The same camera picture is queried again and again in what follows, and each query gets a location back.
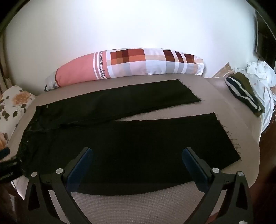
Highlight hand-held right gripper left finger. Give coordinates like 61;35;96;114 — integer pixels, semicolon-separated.
24;147;93;224

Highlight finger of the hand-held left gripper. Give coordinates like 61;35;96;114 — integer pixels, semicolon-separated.
0;147;11;161

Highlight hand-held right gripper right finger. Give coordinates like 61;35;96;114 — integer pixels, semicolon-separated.
182;147;253;224

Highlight black pants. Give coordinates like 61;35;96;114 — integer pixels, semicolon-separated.
17;79;241;190

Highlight floral pillow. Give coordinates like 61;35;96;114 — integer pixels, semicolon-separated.
0;85;37;151

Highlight beige bed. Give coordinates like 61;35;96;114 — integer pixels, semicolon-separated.
9;75;262;224

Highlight olive striped garment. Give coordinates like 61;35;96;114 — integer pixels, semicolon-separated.
224;72;265;117

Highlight pink checkered bolster pillow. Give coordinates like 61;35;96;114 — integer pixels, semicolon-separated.
44;48;205;92

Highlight white printed cloth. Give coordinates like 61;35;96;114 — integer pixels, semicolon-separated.
234;61;276;132

